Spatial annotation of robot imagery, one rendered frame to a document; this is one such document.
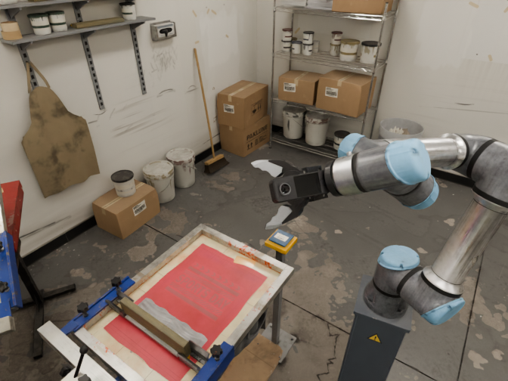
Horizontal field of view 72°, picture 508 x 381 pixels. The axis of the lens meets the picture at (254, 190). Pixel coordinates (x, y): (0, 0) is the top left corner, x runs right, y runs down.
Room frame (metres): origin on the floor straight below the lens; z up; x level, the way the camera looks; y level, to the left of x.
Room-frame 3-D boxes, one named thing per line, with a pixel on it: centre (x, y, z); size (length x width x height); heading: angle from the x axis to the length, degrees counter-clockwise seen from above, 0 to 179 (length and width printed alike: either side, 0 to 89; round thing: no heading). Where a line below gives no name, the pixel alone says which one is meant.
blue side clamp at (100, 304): (0.95, 0.64, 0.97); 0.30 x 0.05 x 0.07; 146
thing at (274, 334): (1.38, -0.15, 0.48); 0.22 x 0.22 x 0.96; 56
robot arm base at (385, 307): (0.80, -0.47, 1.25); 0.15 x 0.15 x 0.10
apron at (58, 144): (2.54, 1.57, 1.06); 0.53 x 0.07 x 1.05; 146
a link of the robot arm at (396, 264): (0.79, -0.47, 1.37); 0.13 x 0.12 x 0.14; 29
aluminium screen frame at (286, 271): (0.99, 0.27, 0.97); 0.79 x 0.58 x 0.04; 146
